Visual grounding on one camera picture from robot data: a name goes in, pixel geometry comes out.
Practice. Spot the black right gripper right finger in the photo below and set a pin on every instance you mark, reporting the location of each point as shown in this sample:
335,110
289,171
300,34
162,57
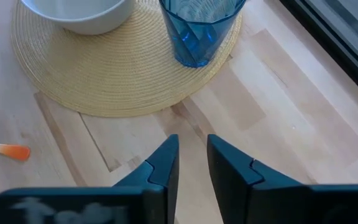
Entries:
275,205

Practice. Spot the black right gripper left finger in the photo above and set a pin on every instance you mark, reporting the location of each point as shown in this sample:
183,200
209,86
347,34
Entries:
104,205

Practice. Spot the blue transparent plastic cup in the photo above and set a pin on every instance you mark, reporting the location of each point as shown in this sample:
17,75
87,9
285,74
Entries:
194,40

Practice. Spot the cream ceramic bowl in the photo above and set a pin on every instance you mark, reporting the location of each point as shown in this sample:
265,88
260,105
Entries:
82,15

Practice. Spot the round woven yellow placemat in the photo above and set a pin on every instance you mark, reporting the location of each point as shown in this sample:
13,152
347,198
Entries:
120,77

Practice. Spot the black table frame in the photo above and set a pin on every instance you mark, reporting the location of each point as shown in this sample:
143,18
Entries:
337,46

